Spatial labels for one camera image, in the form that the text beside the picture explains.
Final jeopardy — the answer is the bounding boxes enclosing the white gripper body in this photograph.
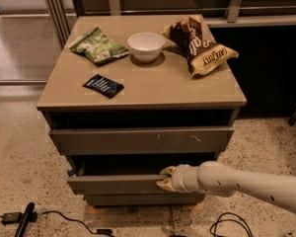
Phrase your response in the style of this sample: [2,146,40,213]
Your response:
[171,164,200,194]

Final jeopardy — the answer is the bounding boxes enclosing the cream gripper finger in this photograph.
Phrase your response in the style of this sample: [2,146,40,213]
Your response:
[156,178,176,193]
[160,166,176,177]

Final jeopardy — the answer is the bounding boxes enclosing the grey drawer cabinet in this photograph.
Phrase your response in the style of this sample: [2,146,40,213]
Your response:
[37,14,248,207]

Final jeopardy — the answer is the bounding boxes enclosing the grey bottom drawer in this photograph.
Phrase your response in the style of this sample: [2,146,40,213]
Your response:
[84,194,204,206]

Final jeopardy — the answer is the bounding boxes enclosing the grey top drawer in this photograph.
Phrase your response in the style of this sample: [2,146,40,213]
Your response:
[49,126,234,155]

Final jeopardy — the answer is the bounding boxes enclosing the black snack packet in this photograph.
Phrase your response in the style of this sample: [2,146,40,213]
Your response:
[83,74,124,99]

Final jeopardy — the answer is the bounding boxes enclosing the green chip bag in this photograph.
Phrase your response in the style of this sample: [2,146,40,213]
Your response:
[69,27,129,66]

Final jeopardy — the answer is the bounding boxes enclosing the black stick device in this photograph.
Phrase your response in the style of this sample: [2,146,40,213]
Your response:
[14,202,37,237]

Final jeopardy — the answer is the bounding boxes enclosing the black floor cable left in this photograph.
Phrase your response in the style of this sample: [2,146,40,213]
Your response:
[37,209,116,237]

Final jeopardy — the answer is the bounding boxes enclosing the grey drawer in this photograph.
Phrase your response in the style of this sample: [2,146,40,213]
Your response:
[84,194,204,206]
[49,126,234,155]
[68,155,202,196]

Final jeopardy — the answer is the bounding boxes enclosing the black looped cable right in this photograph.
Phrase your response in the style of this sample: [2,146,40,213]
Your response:
[209,211,255,237]

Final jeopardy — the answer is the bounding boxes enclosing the metal railing shelf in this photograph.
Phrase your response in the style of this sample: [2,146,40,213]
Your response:
[45,0,296,44]

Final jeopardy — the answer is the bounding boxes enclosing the black power adapter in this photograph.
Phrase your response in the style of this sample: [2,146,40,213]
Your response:
[1,212,22,224]

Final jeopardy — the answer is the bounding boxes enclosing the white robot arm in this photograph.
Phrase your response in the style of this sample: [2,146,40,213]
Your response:
[156,161,296,213]

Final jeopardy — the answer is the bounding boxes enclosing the white bowl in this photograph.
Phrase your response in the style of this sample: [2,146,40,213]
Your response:
[127,32,165,63]

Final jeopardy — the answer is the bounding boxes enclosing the brown yellow chip bag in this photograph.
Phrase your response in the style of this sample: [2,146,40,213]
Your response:
[162,15,239,78]

